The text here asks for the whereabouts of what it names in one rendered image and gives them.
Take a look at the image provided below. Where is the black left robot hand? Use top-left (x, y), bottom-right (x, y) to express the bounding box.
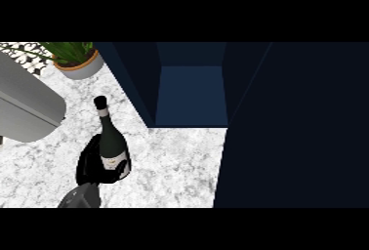
top-left (76, 133), bottom-right (133, 187)

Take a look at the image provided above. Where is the dark green wine bottle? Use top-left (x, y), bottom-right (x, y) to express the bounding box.
top-left (92, 95), bottom-right (132, 180)

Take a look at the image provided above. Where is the dark blue cabinet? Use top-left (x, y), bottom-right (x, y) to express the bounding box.
top-left (92, 41), bottom-right (275, 129)

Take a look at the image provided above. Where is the grey rounded appliance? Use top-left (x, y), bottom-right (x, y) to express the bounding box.
top-left (0, 52), bottom-right (68, 144)

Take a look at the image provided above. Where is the potted green plant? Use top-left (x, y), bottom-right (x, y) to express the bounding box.
top-left (0, 41), bottom-right (105, 81)

